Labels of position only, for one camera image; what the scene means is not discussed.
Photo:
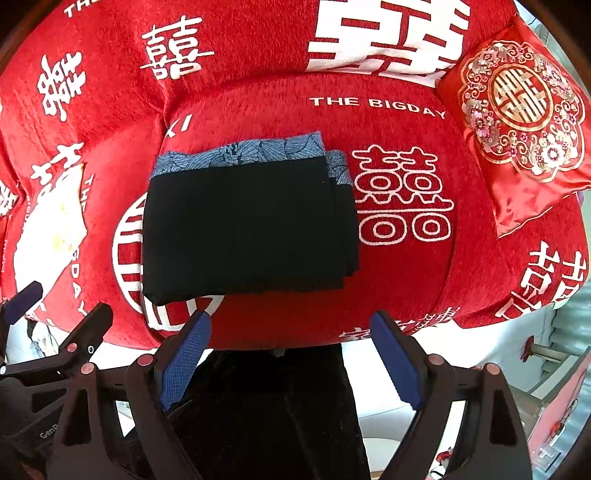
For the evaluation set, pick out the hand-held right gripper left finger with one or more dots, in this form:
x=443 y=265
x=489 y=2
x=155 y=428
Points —
x=184 y=364

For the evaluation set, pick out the red hanging ornament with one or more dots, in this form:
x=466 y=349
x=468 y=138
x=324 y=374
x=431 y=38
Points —
x=527 y=350

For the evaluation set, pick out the pale cabinet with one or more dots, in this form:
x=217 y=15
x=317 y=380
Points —
x=570 y=323

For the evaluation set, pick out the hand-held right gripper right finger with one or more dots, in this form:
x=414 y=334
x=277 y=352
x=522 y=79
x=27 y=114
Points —
x=397 y=364

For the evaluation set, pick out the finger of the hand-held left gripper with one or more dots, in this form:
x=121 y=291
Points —
x=90 y=327
x=25 y=296

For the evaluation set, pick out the black pants blue patterned waistband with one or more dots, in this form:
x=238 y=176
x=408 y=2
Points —
x=244 y=230

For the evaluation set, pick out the red embroidered cushion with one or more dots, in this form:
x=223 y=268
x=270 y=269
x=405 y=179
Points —
x=517 y=101

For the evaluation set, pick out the red printed sofa cover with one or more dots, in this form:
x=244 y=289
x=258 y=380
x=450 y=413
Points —
x=277 y=115

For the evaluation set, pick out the person's dark clothed legs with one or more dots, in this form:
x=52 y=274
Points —
x=277 y=415

